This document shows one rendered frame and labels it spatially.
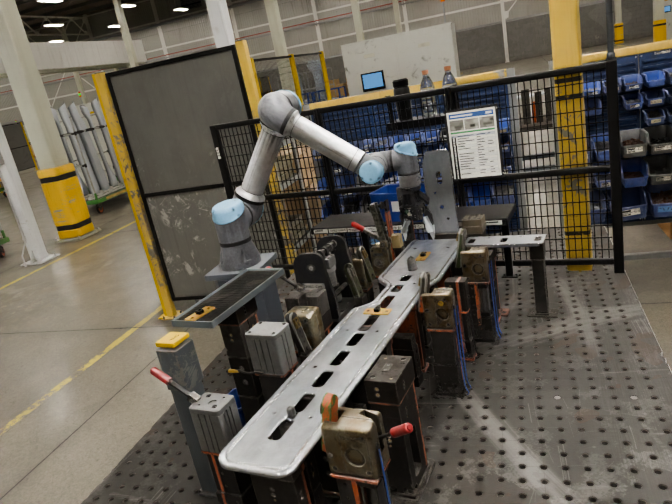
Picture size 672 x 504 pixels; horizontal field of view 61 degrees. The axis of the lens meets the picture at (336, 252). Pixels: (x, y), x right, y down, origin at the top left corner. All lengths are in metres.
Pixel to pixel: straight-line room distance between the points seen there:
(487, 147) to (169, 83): 2.60
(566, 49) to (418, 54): 6.26
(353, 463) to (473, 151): 1.66
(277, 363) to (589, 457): 0.81
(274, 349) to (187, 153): 3.11
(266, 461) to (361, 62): 7.92
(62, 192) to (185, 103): 5.22
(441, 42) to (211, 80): 4.92
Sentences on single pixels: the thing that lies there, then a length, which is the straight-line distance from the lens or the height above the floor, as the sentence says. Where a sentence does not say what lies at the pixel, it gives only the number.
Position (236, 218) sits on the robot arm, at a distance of 2.05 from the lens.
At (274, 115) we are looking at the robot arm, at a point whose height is 1.60.
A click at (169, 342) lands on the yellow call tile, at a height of 1.16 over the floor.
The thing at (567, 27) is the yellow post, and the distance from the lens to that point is 2.49.
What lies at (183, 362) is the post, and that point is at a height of 1.10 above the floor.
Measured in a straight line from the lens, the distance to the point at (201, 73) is 4.30.
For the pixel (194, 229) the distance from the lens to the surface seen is 4.61.
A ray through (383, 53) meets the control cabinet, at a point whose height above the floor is 1.77.
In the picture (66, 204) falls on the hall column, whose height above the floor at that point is 0.55.
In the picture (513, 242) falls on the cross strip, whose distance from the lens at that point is 2.18.
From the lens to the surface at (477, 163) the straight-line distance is 2.56.
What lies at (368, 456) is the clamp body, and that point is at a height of 1.00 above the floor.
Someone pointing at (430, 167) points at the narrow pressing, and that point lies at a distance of 2.32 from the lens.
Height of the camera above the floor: 1.71
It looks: 18 degrees down
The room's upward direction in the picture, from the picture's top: 11 degrees counter-clockwise
